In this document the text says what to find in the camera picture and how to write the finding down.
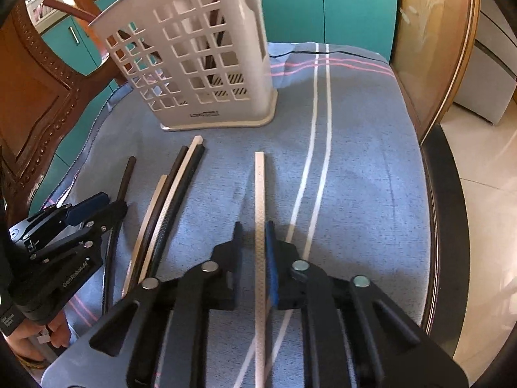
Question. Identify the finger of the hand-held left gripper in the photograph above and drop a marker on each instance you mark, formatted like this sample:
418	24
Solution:
87	210
109	216

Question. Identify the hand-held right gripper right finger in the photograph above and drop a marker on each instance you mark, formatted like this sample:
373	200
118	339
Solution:
274	275

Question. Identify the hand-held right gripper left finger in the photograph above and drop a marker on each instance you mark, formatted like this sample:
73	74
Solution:
236	246

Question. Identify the white chopstick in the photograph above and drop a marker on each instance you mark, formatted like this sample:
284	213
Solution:
155	198
260	194

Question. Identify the bundle of mixed chopsticks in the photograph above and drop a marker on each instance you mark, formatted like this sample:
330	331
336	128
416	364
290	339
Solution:
190	157

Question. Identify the white plastic utensil basket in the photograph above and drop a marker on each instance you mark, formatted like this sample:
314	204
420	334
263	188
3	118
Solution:
254	68

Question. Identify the brown chopstick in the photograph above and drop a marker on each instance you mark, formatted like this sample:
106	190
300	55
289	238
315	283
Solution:
209	64

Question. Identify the person's left hand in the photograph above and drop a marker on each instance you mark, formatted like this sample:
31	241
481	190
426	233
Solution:
24	339

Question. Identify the blue striped cloth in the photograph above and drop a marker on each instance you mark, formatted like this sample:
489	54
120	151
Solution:
355	169

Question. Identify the teal base cabinets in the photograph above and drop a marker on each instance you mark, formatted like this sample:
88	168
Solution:
343	8

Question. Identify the wood framed glass door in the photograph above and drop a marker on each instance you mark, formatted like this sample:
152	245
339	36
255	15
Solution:
428	48

